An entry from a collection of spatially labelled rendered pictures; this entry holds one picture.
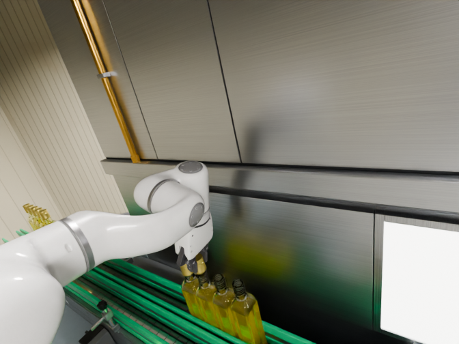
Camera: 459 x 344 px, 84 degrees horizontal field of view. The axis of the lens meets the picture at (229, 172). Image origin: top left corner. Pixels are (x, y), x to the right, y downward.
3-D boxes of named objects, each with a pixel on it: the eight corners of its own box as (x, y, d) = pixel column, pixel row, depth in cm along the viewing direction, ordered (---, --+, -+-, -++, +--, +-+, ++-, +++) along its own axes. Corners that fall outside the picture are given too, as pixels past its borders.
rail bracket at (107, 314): (122, 328, 90) (107, 302, 84) (104, 348, 84) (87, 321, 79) (116, 323, 92) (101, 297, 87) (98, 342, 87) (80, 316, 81)
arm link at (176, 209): (63, 255, 40) (164, 200, 56) (110, 300, 34) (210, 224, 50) (50, 211, 37) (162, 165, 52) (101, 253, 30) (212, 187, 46)
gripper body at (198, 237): (195, 196, 65) (197, 228, 71) (166, 218, 57) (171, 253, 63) (219, 206, 61) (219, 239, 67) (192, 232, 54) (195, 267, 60)
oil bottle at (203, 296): (234, 330, 80) (218, 280, 72) (224, 346, 76) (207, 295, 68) (220, 323, 83) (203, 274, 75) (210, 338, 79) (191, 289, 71)
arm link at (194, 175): (160, 198, 43) (125, 180, 48) (167, 244, 48) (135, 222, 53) (215, 163, 54) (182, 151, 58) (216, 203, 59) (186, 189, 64)
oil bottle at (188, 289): (220, 322, 84) (203, 274, 75) (210, 338, 80) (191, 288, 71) (206, 315, 87) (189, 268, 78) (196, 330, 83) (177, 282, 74)
